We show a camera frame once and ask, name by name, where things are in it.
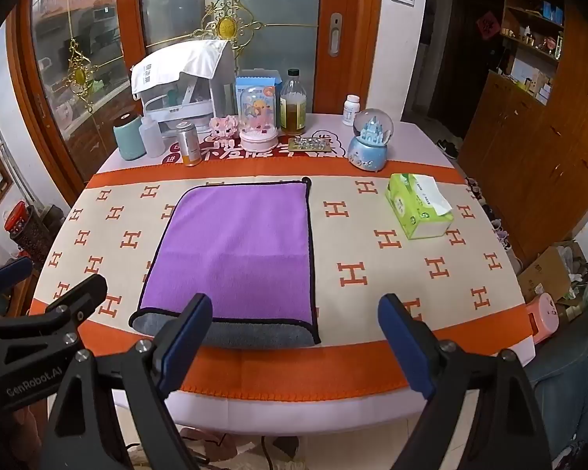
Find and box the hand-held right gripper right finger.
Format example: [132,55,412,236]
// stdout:
[377,294,554,470]

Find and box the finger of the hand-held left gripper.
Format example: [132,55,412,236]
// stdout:
[0,274,109,360]
[0,256,34,307]

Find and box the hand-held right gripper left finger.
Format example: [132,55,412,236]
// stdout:
[39,294,214,470]

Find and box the purple towel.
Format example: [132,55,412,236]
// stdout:
[129,176,321,349]

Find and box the dark woven basket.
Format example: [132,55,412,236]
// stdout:
[10,215,50,260]

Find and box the red-lidded jar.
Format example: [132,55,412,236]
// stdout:
[5,201,33,238]

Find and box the orange patterned blanket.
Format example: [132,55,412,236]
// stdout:
[29,159,537,397]

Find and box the pink stool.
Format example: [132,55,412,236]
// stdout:
[526,293,560,348]

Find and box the green tissue pack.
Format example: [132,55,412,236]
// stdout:
[385,173,455,240]

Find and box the cardboard box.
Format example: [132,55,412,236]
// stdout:
[517,242,586,304]

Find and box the blue sofa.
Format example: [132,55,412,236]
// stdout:
[524,298,588,470]

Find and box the green cylinder canister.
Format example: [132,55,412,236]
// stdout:
[113,110,145,161]

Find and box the translucent plastic bottle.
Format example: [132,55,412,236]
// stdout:
[140,114,165,158]

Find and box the silver metal can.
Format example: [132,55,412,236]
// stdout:
[176,121,201,167]

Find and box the red printed mat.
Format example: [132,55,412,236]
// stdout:
[162,130,348,165]

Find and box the blue castle snow globe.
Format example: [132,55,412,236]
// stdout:
[347,109,394,173]

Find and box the gold door ornament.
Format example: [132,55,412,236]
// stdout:
[193,0,265,42]
[66,0,103,113]

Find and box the pink flower toy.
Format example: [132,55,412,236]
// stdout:
[209,115,241,139]

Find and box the blister pack of pills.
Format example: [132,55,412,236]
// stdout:
[288,136,335,154]

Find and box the wooden cabinet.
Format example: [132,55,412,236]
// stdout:
[458,0,588,275]

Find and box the white countertop appliance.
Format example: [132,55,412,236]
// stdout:
[142,42,238,138]

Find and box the pink duck dome music box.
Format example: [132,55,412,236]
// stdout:
[239,85,279,152]

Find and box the white pill bottle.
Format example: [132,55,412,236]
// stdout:
[342,94,361,127]

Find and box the white cloth cover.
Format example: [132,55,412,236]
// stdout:
[130,39,233,101]

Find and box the glass bottle of yellow liquid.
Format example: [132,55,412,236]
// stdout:
[279,69,309,135]

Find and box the blue carton box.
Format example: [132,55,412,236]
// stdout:
[235,71,282,128]

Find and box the black cable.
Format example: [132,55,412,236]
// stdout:
[259,433,275,470]

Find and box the silver door handle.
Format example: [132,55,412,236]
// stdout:
[327,12,344,58]

